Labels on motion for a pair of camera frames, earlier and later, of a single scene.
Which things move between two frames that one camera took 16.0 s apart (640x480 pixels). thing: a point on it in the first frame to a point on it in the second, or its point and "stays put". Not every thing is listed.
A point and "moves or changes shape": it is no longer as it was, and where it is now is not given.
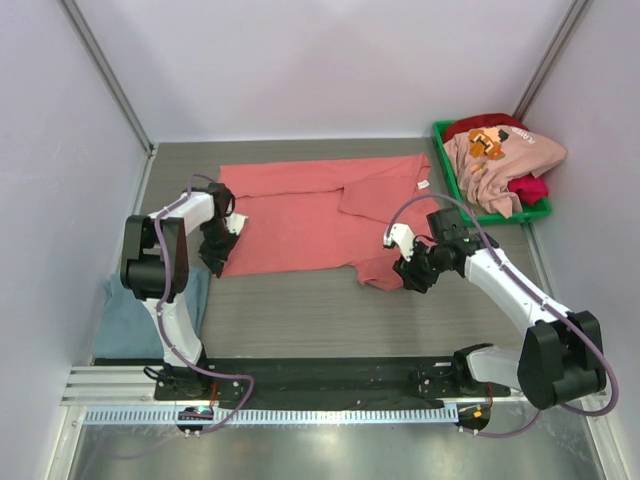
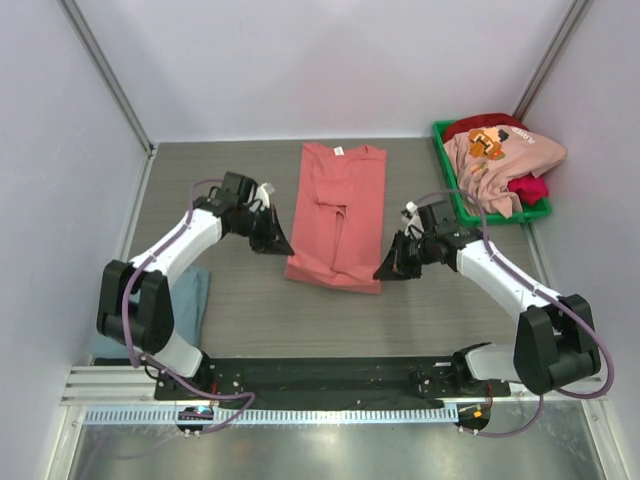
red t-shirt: x=530 y=189 stays put
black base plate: x=398 y=378 stays put
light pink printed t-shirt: x=485 y=159 stays put
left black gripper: x=216 y=260 to x=273 y=240
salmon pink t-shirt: x=327 y=212 moves or changes shape
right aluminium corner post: x=549 y=59 stays put
